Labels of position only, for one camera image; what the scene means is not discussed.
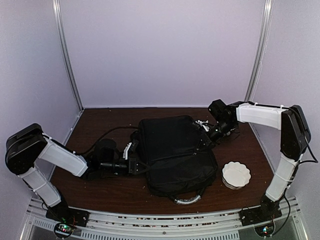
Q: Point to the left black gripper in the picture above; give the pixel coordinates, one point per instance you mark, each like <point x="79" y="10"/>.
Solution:
<point x="132" y="165"/>

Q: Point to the black student bag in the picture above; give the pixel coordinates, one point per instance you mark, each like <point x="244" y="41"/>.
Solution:
<point x="177" y="170"/>

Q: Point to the white scalloped dish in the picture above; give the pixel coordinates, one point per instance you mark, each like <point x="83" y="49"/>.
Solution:
<point x="235" y="175"/>

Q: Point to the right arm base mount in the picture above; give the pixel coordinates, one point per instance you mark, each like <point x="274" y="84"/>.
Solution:
<point x="260" y="217"/>

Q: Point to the left aluminium wall post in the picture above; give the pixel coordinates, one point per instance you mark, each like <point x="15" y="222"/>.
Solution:
<point x="65" y="53"/>

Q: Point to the right aluminium wall post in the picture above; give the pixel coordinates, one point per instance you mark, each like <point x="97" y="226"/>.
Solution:
<point x="261" y="47"/>

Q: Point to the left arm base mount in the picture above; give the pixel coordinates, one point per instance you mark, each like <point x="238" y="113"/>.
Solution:
<point x="67" y="221"/>

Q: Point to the aluminium wall post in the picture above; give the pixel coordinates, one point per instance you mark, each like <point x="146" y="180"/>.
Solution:
<point x="261" y="47"/>
<point x="65" y="53"/>

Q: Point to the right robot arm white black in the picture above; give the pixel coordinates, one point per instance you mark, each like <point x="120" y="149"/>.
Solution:
<point x="287" y="122"/>

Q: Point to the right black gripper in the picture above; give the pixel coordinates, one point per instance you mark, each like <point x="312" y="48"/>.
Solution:
<point x="209" y="144"/>

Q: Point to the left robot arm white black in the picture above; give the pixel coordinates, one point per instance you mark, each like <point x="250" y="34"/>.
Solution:
<point x="101" y="159"/>

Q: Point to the aluminium front rail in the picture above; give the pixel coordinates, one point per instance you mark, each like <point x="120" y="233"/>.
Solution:
<point x="219" y="225"/>

